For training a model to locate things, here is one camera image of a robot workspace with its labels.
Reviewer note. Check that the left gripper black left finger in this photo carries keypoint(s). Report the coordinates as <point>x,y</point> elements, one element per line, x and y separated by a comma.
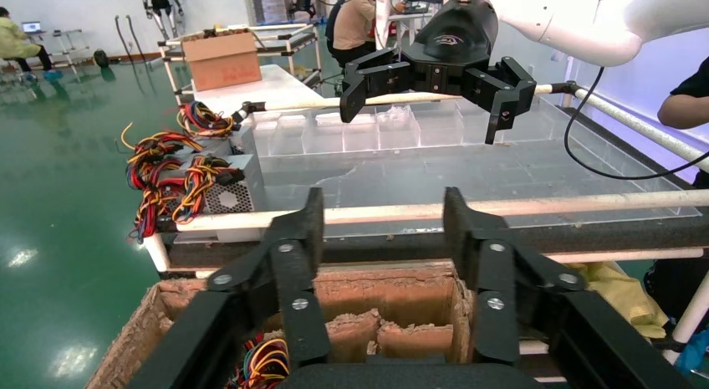
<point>296,320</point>

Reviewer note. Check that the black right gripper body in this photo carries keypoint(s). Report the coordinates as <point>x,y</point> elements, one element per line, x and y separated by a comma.
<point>451,43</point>

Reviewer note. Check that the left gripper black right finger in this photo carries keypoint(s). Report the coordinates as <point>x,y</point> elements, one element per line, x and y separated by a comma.
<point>496,325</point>

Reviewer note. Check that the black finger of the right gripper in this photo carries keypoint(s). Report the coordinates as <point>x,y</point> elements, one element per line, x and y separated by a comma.
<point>376,76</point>
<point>507,90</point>

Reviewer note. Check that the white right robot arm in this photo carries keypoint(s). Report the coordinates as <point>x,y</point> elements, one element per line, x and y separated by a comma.
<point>581,26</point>

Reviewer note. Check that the bare bystander forearm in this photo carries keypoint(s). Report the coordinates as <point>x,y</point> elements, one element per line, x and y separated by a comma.
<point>684,110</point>

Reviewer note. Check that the person in beige shirt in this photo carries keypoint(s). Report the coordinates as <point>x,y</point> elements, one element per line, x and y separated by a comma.
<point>351,26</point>

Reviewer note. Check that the clear acrylic divider tray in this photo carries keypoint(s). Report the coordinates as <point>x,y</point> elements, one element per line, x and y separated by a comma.
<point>388,131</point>

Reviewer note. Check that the worn cardboard box with dividers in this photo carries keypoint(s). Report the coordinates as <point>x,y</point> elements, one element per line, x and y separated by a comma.
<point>388,298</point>

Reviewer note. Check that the yellow cloth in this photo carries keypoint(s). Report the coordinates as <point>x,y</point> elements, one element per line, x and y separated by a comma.
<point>626,298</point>

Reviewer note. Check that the white pipe leg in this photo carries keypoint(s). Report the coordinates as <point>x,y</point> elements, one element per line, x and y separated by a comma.
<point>158,253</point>
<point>692,314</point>

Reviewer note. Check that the closed brown cardboard box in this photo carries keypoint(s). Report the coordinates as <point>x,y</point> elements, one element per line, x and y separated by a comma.
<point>221,65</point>

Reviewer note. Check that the bystander black clothing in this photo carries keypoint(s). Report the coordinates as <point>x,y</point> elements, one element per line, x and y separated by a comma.
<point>678,287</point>

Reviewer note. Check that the blue cloth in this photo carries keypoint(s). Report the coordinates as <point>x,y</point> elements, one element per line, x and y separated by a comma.
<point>695,353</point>

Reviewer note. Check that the black white humanoid robot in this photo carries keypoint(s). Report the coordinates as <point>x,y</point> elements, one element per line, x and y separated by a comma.
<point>160,4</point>

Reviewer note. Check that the black round floor object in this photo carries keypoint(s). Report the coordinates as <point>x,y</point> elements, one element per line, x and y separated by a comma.
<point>101,59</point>

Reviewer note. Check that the open laptop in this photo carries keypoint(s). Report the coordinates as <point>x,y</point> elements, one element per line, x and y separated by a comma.
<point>31,27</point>

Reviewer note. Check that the seated person in yellow coat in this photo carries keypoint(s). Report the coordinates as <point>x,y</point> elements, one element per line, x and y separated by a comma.
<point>14,40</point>

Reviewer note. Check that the white pipe rail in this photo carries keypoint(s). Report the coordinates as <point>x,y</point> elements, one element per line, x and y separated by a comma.
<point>609,257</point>
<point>299,104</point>
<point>388,212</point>
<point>637,126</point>

